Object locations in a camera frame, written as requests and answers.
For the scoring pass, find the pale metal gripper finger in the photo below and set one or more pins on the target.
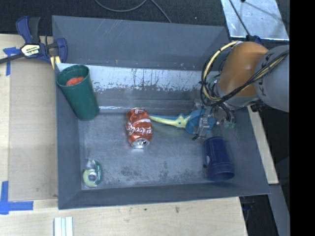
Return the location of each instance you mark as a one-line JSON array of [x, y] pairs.
[[202, 132], [204, 123]]

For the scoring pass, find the blue and yellow toy fish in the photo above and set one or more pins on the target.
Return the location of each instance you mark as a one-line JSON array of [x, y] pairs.
[[177, 122]]

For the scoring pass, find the dark blue plastic cup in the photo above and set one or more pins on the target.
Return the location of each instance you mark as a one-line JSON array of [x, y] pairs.
[[217, 158]]

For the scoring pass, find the grey metal bin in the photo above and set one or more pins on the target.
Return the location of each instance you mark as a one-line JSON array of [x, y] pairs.
[[160, 161]]

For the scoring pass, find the crushed red soda can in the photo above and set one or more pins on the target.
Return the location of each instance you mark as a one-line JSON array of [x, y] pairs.
[[137, 129]]

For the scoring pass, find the green tape dispenser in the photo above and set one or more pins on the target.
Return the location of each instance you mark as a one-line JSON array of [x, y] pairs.
[[93, 173]]

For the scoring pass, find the green plastic cup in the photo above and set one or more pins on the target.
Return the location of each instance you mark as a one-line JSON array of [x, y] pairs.
[[81, 99]]

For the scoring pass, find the orange round object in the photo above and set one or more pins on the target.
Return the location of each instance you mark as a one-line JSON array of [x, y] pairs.
[[74, 81]]

